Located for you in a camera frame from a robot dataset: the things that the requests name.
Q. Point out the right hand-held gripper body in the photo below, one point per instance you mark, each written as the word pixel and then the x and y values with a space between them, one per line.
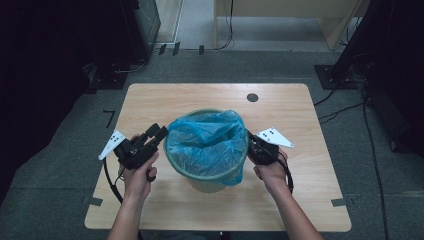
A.
pixel 265 153

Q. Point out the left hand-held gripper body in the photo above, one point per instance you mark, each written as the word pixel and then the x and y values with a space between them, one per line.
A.
pixel 133 155

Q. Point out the blue plastic bag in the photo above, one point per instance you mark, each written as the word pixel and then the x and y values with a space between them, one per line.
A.
pixel 200 146

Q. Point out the green plastic bin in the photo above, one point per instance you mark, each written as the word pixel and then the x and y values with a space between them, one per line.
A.
pixel 206 185

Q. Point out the person's right hand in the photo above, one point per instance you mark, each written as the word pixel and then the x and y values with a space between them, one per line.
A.
pixel 273 175

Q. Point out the person's left hand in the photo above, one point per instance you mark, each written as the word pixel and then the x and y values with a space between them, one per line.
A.
pixel 138 183

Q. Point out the dark round table grommet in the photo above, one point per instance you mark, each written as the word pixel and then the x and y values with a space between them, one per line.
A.
pixel 252 97

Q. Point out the black tape corner mark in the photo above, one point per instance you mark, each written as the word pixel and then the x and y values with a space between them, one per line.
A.
pixel 109 118

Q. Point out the grey tape strip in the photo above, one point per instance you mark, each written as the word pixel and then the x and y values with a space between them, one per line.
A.
pixel 95 201
pixel 340 202

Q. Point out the person's grey trousers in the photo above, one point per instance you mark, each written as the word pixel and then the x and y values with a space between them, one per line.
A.
pixel 186 236

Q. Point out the dark glass cabinet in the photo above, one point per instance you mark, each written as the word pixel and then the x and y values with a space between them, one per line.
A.
pixel 148 23

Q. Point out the light wooden desk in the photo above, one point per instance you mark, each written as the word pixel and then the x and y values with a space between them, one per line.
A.
pixel 283 8

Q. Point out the black stand base plate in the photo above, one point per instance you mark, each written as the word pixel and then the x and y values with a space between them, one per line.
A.
pixel 111 81
pixel 328 78

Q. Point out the black slanted stand post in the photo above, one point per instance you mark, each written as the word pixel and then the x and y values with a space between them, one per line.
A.
pixel 361 36

